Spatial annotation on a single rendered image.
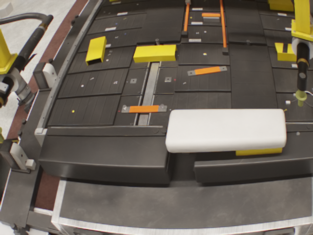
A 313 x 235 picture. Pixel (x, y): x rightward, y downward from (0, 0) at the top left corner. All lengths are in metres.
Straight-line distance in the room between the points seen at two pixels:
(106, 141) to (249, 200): 0.47
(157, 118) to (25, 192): 0.62
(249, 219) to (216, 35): 0.87
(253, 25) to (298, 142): 0.76
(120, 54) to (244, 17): 0.62
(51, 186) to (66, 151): 1.42
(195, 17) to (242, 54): 0.36
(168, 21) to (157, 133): 0.73
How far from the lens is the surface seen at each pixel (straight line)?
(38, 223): 1.41
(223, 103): 1.36
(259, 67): 1.49
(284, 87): 1.43
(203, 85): 1.43
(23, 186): 1.54
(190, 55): 1.56
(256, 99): 1.36
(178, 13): 1.84
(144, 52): 1.59
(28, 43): 1.20
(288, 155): 1.10
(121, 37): 1.76
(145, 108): 1.40
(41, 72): 1.79
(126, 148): 1.17
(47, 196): 2.60
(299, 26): 1.02
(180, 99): 1.39
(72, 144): 1.24
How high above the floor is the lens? 1.99
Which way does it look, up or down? 47 degrees down
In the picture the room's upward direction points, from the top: 16 degrees counter-clockwise
